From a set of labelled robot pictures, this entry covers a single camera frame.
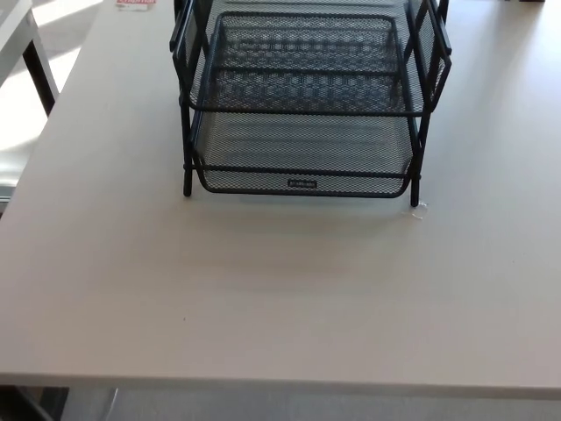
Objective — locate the black mesh sliding drawer tray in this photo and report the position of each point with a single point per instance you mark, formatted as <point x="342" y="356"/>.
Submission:
<point x="307" y="94"/>

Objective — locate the black mesh tray with label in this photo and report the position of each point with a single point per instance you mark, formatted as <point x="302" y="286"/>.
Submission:
<point x="307" y="149"/>

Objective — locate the clear tape piece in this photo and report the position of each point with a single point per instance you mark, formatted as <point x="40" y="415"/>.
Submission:
<point x="417" y="211"/>

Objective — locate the red and white paper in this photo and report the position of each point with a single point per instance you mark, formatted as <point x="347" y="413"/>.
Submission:
<point x="136" y="3"/>

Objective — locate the white side table, black legs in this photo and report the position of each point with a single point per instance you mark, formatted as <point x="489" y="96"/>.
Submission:
<point x="13" y="26"/>

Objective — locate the black metal organizer frame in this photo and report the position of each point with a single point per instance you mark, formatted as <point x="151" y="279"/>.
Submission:
<point x="187" y="184"/>

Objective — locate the dark desk leg frame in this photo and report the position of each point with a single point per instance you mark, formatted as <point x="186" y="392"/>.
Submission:
<point x="26" y="403"/>

